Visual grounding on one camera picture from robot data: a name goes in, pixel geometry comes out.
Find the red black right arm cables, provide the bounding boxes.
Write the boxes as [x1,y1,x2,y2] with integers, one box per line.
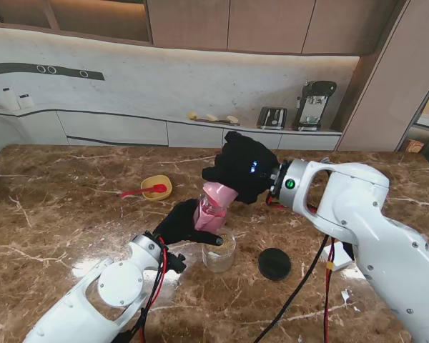
[255,192,344,343]

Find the black toaster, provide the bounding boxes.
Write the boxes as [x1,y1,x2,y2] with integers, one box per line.
[256,106,288,130]

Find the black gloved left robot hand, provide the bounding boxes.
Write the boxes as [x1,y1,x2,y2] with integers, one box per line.
[153,199,225,247]

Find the tall white bottle black cap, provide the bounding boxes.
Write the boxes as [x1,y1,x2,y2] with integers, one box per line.
[0,87,19,111]

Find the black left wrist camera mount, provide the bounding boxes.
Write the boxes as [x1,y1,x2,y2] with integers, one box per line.
[166,252,187,272]

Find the dark wooden serving board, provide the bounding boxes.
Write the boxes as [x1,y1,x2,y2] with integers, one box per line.
[194,117,241,127]

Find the clear glass grain jar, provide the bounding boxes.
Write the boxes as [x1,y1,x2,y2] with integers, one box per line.
[202,230,236,273]

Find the yellow plastic bowl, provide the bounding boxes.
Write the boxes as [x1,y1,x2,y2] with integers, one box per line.
[140,174,173,201]

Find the pink measuring cup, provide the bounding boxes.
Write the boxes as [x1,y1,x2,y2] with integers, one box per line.
[203,181,239,209]

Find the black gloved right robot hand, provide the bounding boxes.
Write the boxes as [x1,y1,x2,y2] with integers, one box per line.
[202,131,280,205]

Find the black round jar lid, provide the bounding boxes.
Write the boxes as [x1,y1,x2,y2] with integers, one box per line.
[257,248,292,282]

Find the orange printed box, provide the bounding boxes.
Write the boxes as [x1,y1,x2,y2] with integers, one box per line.
[403,138,425,154]

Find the red black left arm cables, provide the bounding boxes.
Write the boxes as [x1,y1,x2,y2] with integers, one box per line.
[117,237,168,343]

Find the pink container with white lid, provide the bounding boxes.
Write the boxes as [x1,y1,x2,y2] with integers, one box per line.
[194,194,230,233]

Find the wooden wall cabinets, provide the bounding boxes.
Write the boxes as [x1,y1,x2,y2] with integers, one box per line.
[0,0,412,56]

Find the red measuring spoon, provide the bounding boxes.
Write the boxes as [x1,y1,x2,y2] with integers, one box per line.
[119,184,167,199]

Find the black wall panel with rings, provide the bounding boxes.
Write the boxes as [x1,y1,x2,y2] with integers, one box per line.
[0,63,105,81]

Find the black espresso machine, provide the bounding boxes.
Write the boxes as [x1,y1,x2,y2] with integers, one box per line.
[292,80,337,132]

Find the red black arm cables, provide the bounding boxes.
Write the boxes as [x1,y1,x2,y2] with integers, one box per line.
[255,192,344,343]
[117,237,168,343]

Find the short white bottle black cap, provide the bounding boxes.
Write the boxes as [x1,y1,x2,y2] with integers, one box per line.
[16,94,35,110]

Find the white counter cabinet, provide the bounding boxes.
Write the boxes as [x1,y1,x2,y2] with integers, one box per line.
[0,103,344,151]

